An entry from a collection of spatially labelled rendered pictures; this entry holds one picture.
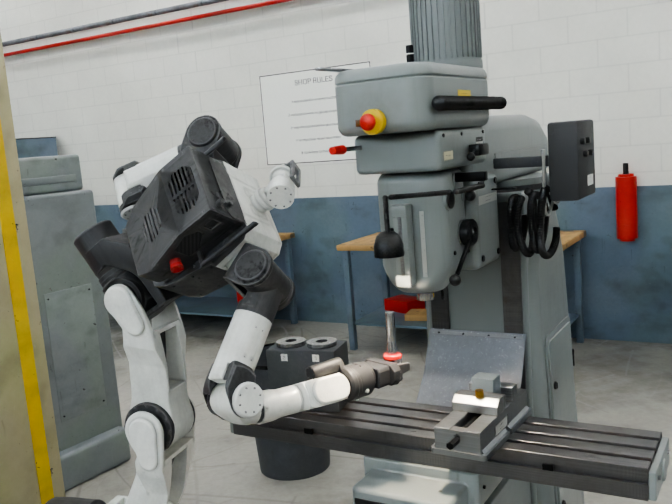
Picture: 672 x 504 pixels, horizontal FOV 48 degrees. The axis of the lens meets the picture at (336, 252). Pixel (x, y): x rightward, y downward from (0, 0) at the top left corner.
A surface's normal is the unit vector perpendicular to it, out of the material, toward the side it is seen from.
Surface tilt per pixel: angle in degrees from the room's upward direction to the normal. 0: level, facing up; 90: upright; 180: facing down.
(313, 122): 90
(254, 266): 51
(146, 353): 115
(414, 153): 90
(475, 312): 90
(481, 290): 90
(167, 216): 75
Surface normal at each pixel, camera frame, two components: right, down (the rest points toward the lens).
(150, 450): -0.30, 0.16
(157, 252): -0.73, -0.11
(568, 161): -0.51, 0.17
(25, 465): 0.86, 0.00
